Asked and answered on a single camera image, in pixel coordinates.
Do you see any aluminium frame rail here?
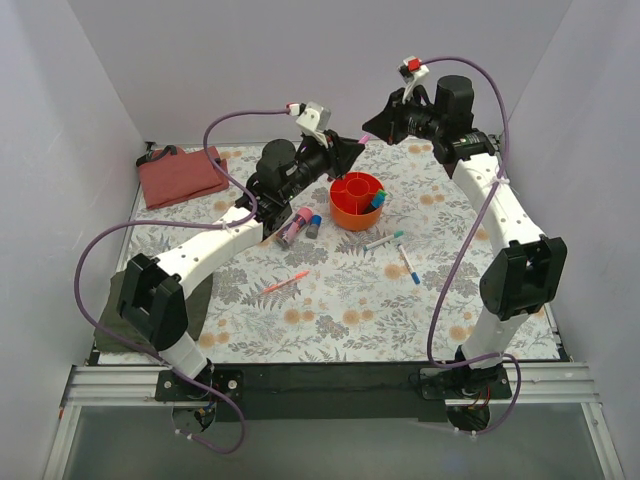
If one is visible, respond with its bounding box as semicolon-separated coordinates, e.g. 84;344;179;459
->
43;362;624;479

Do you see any pink capped pen tube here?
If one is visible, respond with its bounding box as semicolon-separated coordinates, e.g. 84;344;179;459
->
275;207;313;248

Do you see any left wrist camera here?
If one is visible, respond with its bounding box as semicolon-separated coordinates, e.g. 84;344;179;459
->
287;101;331;148

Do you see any floral table mat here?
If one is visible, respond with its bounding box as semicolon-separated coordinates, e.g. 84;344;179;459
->
97;139;561;365

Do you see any red folded cloth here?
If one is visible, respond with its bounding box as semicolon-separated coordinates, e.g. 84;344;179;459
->
136;145;229;210

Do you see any orange round organizer container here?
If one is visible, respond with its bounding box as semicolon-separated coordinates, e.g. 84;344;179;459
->
329;172;384;232

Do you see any teal capped white marker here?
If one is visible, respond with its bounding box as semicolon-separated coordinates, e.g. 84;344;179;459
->
363;230;404;251

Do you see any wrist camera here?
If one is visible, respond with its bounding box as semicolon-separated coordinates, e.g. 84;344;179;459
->
287;101;331;148
398;56;429;103

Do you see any orange pen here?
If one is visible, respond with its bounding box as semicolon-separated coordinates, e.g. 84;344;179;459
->
262;270;310;294

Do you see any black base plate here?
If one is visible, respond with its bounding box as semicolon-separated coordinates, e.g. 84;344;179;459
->
154;360;513;424

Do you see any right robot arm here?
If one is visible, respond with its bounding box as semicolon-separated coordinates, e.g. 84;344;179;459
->
363;75;567;398

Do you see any blue black highlighter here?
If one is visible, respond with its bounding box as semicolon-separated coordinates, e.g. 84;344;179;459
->
370;191;386;210

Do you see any blue grey glue stick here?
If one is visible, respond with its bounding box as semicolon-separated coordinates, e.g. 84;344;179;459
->
306;215;322;239

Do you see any dark green cloth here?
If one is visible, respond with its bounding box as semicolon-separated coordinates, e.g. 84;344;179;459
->
94;271;213;353

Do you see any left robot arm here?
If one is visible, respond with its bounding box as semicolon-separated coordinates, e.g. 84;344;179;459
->
116;131;365;400

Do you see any blue capped white marker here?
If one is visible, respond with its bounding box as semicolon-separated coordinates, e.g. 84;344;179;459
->
397;243;420;285

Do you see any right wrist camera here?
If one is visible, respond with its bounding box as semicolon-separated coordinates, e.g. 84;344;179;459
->
398;56;429;103

